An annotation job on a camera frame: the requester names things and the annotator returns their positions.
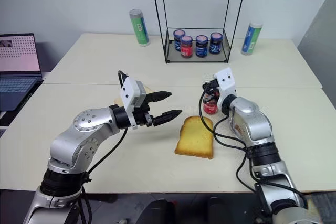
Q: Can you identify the red jam jar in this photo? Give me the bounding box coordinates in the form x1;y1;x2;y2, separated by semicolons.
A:
203;89;219;115
180;35;193;59

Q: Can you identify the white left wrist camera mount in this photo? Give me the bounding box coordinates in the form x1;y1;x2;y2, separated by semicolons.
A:
119;77;148;131

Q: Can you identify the dark blue jam jar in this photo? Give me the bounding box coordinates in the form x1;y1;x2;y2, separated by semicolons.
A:
195;35;209;58
209;32;223;55
173;29;186;52

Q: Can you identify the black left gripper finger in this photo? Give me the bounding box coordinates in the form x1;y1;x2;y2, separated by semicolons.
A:
153;109;183;127
146;91;173;104

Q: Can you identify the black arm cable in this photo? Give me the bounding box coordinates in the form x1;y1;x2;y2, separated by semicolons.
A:
78;70;132;224
198;94;303;199

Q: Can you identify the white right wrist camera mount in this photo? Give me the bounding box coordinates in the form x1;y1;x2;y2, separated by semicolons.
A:
213;67;238;107

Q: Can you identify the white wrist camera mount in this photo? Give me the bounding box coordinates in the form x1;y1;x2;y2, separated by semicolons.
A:
213;67;238;107
119;77;148;131

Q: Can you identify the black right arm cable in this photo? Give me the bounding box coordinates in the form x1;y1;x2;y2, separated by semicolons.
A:
198;94;303;199

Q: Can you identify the dark rounded shape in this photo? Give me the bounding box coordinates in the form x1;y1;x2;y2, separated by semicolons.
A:
146;198;177;224

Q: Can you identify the dark blue laptop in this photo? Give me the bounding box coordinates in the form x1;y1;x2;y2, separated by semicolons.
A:
0;33;44;112

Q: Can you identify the toasted yellow bread slice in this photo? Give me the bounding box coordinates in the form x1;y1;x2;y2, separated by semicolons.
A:
174;115;215;160

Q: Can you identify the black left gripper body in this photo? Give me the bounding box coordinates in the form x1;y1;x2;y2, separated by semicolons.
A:
132;94;156;128

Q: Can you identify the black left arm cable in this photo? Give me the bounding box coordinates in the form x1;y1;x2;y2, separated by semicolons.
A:
78;70;132;224

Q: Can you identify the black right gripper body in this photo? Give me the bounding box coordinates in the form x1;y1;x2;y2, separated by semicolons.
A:
202;78;221;96

